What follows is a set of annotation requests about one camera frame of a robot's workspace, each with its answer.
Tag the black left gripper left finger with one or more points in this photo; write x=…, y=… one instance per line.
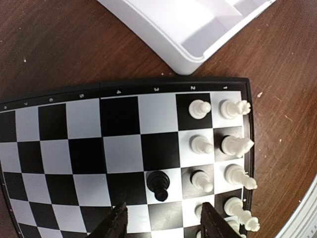
x=114, y=225

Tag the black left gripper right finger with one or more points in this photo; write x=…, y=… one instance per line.
x=213, y=225

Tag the black white chessboard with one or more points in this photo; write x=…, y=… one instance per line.
x=68, y=157

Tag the white plastic divided tray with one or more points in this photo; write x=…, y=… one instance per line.
x=185, y=33

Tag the white chess piece row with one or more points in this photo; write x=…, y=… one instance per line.
x=222, y=162

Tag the front aluminium rail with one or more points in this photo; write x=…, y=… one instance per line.
x=303, y=222

